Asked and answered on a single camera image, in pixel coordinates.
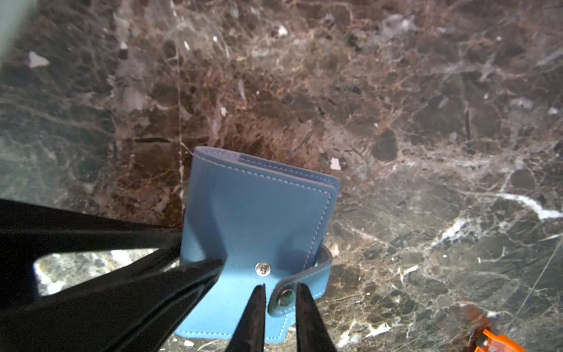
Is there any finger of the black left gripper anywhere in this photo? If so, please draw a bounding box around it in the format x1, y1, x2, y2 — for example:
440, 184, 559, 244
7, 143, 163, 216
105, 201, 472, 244
1, 199, 182, 299
1, 259, 223, 351

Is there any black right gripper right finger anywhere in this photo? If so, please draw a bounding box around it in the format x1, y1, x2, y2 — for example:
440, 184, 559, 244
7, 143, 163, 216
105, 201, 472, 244
296, 282, 337, 352

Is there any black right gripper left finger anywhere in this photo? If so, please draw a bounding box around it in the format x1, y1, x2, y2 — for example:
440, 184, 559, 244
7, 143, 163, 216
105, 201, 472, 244
225, 285, 266, 352

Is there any blue card holder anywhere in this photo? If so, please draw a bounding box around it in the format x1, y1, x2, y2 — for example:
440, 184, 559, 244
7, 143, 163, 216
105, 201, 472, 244
176, 147, 340, 343

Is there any orange toy car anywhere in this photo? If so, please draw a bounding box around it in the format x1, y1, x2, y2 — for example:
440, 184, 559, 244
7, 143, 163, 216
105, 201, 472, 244
474, 329, 526, 352

